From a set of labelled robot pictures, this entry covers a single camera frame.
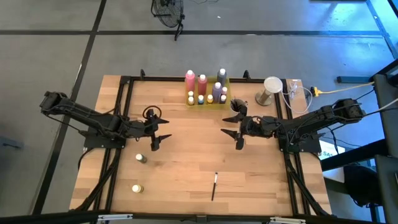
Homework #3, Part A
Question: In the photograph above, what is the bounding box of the black metal beam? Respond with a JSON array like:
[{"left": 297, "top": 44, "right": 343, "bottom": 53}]
[
  {"left": 336, "top": 58, "right": 398, "bottom": 84},
  {"left": 320, "top": 138, "right": 389, "bottom": 172}
]

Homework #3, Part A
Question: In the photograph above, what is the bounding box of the beige plastic cup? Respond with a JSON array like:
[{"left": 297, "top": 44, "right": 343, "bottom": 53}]
[{"left": 229, "top": 97, "right": 249, "bottom": 118}]

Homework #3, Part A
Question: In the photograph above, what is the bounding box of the yellow hanging power cord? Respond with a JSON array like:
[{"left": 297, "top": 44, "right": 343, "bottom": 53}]
[{"left": 312, "top": 81, "right": 376, "bottom": 96}]

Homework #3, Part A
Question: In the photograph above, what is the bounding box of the large grey paint bottle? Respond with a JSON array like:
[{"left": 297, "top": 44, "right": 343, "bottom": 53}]
[{"left": 216, "top": 68, "right": 228, "bottom": 88}]

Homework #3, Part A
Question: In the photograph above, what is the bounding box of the yellow translucent plastic bin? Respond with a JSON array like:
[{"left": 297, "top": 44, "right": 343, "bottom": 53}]
[{"left": 184, "top": 75, "right": 233, "bottom": 111}]

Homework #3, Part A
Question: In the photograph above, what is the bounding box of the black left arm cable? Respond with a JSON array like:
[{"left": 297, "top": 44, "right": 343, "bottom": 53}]
[{"left": 142, "top": 105, "right": 163, "bottom": 121}]

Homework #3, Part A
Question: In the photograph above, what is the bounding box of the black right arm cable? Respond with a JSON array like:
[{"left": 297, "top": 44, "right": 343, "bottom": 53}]
[{"left": 247, "top": 114, "right": 265, "bottom": 134}]

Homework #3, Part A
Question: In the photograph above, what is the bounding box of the silver frame bracket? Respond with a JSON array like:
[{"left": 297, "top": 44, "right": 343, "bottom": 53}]
[
  {"left": 269, "top": 217, "right": 307, "bottom": 224},
  {"left": 97, "top": 213, "right": 134, "bottom": 222}
]

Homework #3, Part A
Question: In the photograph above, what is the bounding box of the large blue paint bottle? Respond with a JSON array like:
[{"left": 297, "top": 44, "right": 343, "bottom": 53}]
[{"left": 211, "top": 82, "right": 223, "bottom": 102}]

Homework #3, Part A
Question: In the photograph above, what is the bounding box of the grey floor object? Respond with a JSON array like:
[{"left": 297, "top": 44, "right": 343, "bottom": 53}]
[{"left": 0, "top": 135, "right": 24, "bottom": 150}]

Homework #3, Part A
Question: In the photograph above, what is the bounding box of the large red paint bottle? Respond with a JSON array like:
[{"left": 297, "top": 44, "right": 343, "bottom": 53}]
[{"left": 197, "top": 74, "right": 208, "bottom": 96}]

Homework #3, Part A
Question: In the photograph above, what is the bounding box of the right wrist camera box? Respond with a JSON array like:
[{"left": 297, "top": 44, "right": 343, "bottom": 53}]
[{"left": 257, "top": 118, "right": 276, "bottom": 137}]

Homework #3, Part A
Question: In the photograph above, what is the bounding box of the black office chair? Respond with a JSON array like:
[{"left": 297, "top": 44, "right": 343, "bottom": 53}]
[{"left": 343, "top": 164, "right": 384, "bottom": 208}]

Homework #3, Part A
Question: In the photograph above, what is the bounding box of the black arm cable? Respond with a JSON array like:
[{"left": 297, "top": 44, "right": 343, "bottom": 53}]
[
  {"left": 142, "top": 105, "right": 163, "bottom": 121},
  {"left": 247, "top": 114, "right": 265, "bottom": 134}
]

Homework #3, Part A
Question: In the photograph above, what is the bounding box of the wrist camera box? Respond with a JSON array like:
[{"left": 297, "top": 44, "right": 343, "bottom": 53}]
[
  {"left": 132, "top": 121, "right": 150, "bottom": 138},
  {"left": 257, "top": 118, "right": 276, "bottom": 137}
]

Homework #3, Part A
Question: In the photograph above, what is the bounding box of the black floor fan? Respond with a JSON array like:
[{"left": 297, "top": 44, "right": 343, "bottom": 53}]
[{"left": 150, "top": 0, "right": 186, "bottom": 42}]

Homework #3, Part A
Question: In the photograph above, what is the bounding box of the green white sign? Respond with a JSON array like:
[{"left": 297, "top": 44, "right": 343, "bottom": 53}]
[{"left": 319, "top": 139, "right": 346, "bottom": 161}]

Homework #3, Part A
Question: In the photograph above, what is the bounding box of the large pink paint bottle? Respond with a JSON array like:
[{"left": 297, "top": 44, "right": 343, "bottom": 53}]
[{"left": 185, "top": 70, "right": 197, "bottom": 92}]

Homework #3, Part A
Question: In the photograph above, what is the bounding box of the grey side desk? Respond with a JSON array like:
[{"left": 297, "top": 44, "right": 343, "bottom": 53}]
[{"left": 373, "top": 73, "right": 398, "bottom": 150}]

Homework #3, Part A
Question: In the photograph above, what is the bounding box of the white dome table lamp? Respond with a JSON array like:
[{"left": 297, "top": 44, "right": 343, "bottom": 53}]
[{"left": 255, "top": 76, "right": 284, "bottom": 107}]

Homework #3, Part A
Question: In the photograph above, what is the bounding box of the black table frame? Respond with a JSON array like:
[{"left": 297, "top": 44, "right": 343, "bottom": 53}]
[{"left": 70, "top": 68, "right": 332, "bottom": 224}]

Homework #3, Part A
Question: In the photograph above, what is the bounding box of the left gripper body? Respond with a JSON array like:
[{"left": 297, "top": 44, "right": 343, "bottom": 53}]
[{"left": 132, "top": 108, "right": 160, "bottom": 152}]

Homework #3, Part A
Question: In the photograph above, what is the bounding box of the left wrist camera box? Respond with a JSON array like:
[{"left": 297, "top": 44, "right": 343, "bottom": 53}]
[{"left": 132, "top": 121, "right": 150, "bottom": 138}]

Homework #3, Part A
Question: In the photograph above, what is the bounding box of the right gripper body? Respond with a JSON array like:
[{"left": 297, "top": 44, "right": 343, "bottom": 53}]
[{"left": 234, "top": 104, "right": 276, "bottom": 151}]

